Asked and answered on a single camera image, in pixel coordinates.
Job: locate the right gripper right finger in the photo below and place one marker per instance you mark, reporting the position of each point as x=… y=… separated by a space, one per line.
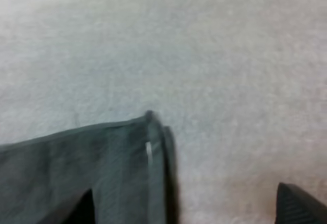
x=296 y=206

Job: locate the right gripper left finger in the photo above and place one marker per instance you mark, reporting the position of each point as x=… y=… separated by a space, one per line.
x=83 y=210

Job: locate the grey-green towel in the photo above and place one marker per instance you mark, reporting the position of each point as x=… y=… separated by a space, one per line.
x=76 y=162

